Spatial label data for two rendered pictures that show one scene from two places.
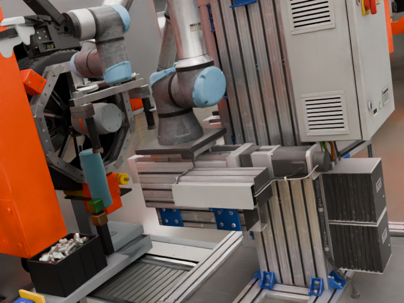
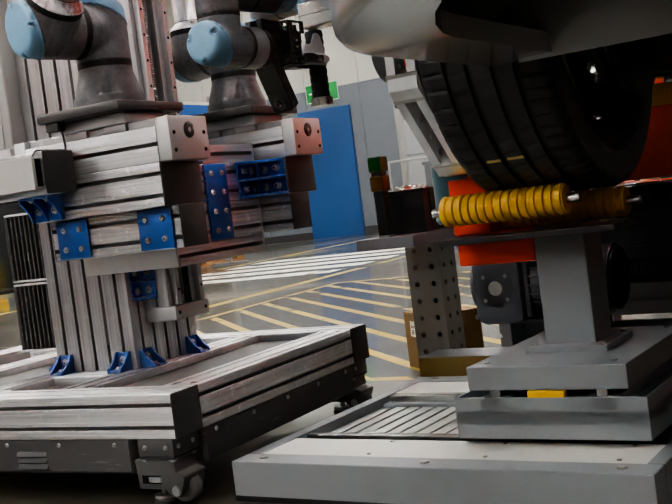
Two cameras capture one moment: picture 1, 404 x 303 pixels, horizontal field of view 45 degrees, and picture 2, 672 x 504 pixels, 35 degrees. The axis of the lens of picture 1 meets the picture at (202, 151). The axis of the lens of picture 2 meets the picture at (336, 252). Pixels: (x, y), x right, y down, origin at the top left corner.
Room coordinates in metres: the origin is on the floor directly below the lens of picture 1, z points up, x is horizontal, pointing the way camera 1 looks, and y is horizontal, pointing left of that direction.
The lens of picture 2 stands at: (4.28, -0.04, 0.56)
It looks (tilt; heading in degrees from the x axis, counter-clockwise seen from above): 3 degrees down; 174
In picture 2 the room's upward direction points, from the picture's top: 7 degrees counter-clockwise
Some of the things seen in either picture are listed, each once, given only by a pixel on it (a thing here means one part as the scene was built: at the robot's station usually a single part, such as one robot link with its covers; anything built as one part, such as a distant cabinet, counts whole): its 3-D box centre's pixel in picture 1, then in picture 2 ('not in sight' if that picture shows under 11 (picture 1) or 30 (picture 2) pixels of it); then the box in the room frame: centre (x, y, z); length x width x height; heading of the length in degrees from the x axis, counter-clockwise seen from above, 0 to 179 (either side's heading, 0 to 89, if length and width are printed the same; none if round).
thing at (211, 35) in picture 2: not in sight; (221, 43); (2.44, 0.01, 0.85); 0.11 x 0.08 x 0.09; 141
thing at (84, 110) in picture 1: (82, 110); not in sight; (1.96, 0.44, 0.93); 0.09 x 0.05 x 0.05; 51
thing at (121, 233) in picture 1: (91, 221); (574, 295); (2.33, 0.62, 0.32); 0.40 x 0.30 x 0.28; 141
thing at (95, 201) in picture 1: (95, 205); (377, 164); (1.60, 0.40, 0.64); 0.04 x 0.04 x 0.04; 51
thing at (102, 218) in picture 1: (99, 218); (380, 183); (1.60, 0.40, 0.59); 0.04 x 0.04 x 0.04; 51
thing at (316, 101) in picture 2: (148, 112); (317, 66); (2.21, 0.20, 0.83); 0.04 x 0.04 x 0.16
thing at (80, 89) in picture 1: (76, 83); not in sight; (2.07, 0.46, 1.03); 0.19 x 0.18 x 0.11; 51
